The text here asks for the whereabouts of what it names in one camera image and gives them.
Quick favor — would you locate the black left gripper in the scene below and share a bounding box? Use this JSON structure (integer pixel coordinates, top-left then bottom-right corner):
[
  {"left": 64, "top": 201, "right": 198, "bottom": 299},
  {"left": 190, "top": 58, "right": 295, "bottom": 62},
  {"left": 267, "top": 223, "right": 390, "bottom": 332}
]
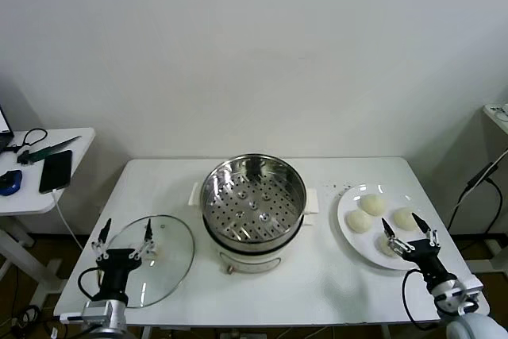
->
[{"left": 90, "top": 218, "right": 156, "bottom": 303}]

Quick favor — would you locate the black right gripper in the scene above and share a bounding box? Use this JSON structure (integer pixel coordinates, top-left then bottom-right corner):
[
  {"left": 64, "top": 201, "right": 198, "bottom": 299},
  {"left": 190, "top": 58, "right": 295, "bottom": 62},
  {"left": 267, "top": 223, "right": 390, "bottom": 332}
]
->
[{"left": 380, "top": 212, "right": 458, "bottom": 289}]

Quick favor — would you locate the white steamed baozi bun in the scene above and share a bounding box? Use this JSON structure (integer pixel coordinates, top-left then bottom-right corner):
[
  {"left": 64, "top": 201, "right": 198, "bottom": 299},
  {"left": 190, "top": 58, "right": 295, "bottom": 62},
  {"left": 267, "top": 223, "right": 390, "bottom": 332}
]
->
[
  {"left": 346, "top": 209, "right": 374, "bottom": 233},
  {"left": 360, "top": 194, "right": 388, "bottom": 216},
  {"left": 375, "top": 233, "right": 402, "bottom": 257},
  {"left": 392, "top": 206, "right": 421, "bottom": 232}
]

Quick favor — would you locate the round glass pot lid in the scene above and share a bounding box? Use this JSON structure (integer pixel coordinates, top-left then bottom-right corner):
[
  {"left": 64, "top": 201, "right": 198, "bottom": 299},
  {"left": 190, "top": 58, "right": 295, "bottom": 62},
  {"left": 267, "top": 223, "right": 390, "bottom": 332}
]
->
[{"left": 106, "top": 214, "right": 196, "bottom": 309}]

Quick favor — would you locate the stainless steel steamer basket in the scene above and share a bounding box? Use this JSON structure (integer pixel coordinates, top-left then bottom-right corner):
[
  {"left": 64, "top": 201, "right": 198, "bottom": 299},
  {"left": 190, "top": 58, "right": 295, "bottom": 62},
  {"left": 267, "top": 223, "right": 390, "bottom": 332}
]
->
[{"left": 189, "top": 152, "right": 321, "bottom": 247}]

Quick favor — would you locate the large white plate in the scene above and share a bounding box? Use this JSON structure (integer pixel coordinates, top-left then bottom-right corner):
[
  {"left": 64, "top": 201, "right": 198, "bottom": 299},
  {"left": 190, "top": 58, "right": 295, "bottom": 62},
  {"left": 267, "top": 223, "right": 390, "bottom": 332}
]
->
[{"left": 337, "top": 183, "right": 437, "bottom": 271}]

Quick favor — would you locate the black smartphone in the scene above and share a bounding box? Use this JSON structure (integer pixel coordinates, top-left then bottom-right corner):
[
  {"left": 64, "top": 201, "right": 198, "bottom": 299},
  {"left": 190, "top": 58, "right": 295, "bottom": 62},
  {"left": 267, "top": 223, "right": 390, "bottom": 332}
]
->
[{"left": 38, "top": 149, "right": 74, "bottom": 194}]

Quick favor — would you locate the white side table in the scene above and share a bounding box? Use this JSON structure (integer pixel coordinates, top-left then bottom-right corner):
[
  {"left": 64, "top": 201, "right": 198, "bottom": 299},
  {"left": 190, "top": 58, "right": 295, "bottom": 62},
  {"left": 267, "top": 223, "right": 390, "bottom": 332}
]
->
[{"left": 0, "top": 127, "right": 96, "bottom": 308}]

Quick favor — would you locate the dark green flat blade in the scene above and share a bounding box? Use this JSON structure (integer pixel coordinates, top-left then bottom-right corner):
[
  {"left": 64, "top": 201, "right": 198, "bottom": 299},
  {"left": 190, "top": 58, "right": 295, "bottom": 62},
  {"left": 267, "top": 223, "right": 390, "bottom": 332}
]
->
[{"left": 17, "top": 135, "right": 83, "bottom": 166}]

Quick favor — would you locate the white electric cooker base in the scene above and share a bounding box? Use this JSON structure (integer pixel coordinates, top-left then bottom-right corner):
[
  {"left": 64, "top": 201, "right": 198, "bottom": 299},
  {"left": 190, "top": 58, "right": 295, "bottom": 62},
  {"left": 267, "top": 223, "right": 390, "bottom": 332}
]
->
[{"left": 202, "top": 214, "right": 314, "bottom": 276}]

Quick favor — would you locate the blue computer mouse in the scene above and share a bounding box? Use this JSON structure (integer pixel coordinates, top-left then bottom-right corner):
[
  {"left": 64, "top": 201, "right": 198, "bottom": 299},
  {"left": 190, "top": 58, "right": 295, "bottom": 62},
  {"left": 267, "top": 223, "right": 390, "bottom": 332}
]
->
[{"left": 0, "top": 169, "right": 24, "bottom": 197}]

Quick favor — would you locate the white power strip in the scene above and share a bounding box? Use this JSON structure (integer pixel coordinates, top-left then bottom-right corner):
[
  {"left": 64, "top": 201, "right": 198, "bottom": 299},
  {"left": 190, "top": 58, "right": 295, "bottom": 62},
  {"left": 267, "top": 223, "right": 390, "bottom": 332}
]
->
[{"left": 487, "top": 102, "right": 508, "bottom": 122}]

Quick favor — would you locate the black laptop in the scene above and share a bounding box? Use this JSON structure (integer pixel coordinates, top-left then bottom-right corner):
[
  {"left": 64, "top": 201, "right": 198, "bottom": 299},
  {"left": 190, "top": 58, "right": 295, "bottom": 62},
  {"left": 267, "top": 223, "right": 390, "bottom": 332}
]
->
[{"left": 0, "top": 105, "right": 15, "bottom": 153}]

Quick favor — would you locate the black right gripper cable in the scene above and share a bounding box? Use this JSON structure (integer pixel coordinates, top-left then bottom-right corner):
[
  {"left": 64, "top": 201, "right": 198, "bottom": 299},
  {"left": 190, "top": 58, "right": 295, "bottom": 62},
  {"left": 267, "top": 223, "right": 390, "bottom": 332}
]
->
[{"left": 402, "top": 269, "right": 437, "bottom": 330}]

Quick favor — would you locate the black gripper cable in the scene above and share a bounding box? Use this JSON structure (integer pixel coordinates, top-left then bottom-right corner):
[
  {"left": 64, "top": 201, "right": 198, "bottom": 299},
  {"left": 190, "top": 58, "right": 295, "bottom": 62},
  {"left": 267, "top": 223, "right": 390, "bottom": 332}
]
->
[
  {"left": 402, "top": 269, "right": 437, "bottom": 330},
  {"left": 78, "top": 267, "right": 128, "bottom": 304}
]

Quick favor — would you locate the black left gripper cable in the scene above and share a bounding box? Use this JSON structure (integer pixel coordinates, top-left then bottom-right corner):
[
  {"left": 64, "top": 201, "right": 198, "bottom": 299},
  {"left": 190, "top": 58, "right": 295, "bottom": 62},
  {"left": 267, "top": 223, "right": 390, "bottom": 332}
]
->
[{"left": 78, "top": 267, "right": 128, "bottom": 304}]

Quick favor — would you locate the white charging cable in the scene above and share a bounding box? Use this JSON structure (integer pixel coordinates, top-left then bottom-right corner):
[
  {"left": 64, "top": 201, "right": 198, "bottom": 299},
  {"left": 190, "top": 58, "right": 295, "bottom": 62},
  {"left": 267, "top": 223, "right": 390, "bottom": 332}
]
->
[{"left": 50, "top": 190, "right": 85, "bottom": 251}]

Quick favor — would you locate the black cable with adapter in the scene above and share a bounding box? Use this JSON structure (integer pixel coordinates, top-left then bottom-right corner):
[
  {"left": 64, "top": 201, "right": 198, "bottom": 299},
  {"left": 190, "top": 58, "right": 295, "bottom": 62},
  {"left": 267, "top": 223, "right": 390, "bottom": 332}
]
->
[{"left": 447, "top": 162, "right": 503, "bottom": 233}]

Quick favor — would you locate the black floor cable bundle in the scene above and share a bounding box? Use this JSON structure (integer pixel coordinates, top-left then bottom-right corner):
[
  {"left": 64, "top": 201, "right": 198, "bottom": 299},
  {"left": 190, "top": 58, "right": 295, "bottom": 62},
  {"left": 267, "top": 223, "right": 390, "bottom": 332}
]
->
[{"left": 10, "top": 303, "right": 44, "bottom": 328}]

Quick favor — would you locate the white desk with frame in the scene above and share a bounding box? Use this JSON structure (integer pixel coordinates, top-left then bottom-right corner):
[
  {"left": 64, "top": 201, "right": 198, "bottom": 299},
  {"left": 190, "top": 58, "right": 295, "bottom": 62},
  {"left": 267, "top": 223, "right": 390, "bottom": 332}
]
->
[{"left": 462, "top": 102, "right": 508, "bottom": 273}]

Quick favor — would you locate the black looped cable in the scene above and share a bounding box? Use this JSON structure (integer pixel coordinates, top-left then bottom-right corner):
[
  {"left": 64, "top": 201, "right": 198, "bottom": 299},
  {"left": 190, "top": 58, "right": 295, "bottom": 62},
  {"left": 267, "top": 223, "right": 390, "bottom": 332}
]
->
[{"left": 2, "top": 128, "right": 49, "bottom": 154}]

